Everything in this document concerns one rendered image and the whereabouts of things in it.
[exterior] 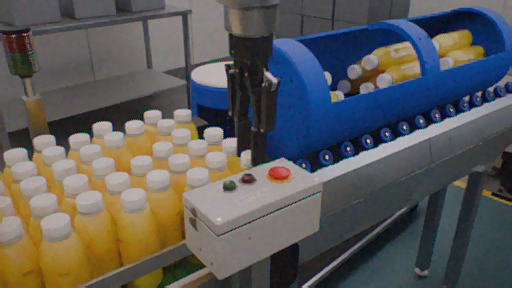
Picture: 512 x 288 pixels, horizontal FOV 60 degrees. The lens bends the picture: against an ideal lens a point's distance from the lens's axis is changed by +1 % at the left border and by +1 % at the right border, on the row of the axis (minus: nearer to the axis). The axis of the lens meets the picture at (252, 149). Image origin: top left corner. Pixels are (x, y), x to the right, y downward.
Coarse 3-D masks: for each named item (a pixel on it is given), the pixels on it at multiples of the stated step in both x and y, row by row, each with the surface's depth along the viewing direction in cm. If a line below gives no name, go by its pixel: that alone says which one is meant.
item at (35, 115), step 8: (24, 96) 105; (40, 96) 106; (24, 104) 104; (32, 104) 104; (40, 104) 106; (32, 112) 105; (40, 112) 106; (32, 120) 106; (40, 120) 107; (32, 128) 106; (40, 128) 108; (48, 128) 109; (32, 136) 108
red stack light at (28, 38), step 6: (6, 36) 96; (12, 36) 96; (18, 36) 97; (24, 36) 97; (30, 36) 99; (6, 42) 97; (12, 42) 97; (18, 42) 97; (24, 42) 98; (30, 42) 99; (6, 48) 98; (12, 48) 97; (18, 48) 98; (24, 48) 98; (30, 48) 99
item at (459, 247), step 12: (480, 168) 172; (468, 180) 175; (480, 180) 171; (468, 192) 176; (480, 192) 175; (468, 204) 177; (468, 216) 179; (456, 228) 185; (468, 228) 181; (456, 240) 186; (468, 240) 186; (456, 252) 188; (456, 264) 190; (444, 276) 196; (456, 276) 192
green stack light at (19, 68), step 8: (8, 56) 98; (16, 56) 98; (24, 56) 99; (32, 56) 100; (8, 64) 100; (16, 64) 99; (24, 64) 99; (32, 64) 101; (16, 72) 100; (24, 72) 100; (32, 72) 101
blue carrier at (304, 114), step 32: (352, 32) 123; (384, 32) 136; (416, 32) 116; (448, 32) 154; (480, 32) 145; (288, 64) 93; (320, 64) 128; (352, 64) 137; (480, 64) 128; (288, 96) 96; (320, 96) 93; (352, 96) 136; (384, 96) 105; (416, 96) 114; (448, 96) 126; (288, 128) 99; (320, 128) 96; (352, 128) 104; (288, 160) 103
